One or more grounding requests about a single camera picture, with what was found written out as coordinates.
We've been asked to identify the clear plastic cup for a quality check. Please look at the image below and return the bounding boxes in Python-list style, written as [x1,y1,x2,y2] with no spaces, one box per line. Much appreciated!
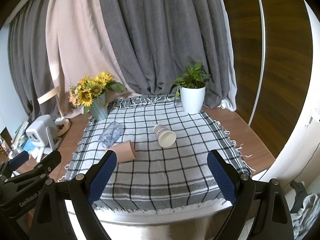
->
[98,122,124,149]

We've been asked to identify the pink plastic cup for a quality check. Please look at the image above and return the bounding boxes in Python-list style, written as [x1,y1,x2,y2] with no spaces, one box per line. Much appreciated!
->
[107,140,136,163]

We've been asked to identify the plaid paper cup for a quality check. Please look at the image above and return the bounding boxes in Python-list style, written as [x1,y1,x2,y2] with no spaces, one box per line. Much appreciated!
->
[153,124,176,148]

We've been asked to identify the white projector device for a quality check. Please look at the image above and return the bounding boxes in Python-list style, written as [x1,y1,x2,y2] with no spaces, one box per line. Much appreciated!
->
[26,114,61,154]

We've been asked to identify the crumpled grey clothes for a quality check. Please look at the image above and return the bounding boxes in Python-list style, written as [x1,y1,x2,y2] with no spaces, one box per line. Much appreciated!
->
[290,178,319,239]

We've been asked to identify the light blue ribbed vase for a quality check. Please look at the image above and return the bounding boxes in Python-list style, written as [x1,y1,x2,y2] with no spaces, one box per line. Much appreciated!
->
[89,92,108,121]

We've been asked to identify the sunflower bouquet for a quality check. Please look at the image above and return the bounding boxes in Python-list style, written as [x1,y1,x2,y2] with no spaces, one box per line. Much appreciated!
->
[68,72,126,113]

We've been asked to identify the checkered grey white tablecloth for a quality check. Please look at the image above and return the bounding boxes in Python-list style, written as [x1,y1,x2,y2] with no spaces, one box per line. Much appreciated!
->
[65,95,251,213]

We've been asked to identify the white plant pot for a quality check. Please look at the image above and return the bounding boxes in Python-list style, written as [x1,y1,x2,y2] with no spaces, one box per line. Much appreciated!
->
[181,87,206,114]

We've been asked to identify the green pothos plant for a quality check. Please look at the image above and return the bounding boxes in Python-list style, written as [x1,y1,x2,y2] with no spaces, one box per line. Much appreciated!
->
[174,62,210,98]

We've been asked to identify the beige curtain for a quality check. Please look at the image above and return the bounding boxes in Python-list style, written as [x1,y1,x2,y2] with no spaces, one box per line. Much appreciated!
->
[46,0,138,118]

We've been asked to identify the grey curtain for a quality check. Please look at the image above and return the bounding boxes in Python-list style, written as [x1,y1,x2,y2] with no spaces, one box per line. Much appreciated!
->
[8,0,237,120]

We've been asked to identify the white curved pole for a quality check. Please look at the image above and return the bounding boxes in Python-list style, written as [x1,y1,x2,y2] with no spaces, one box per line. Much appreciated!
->
[248,0,266,127]

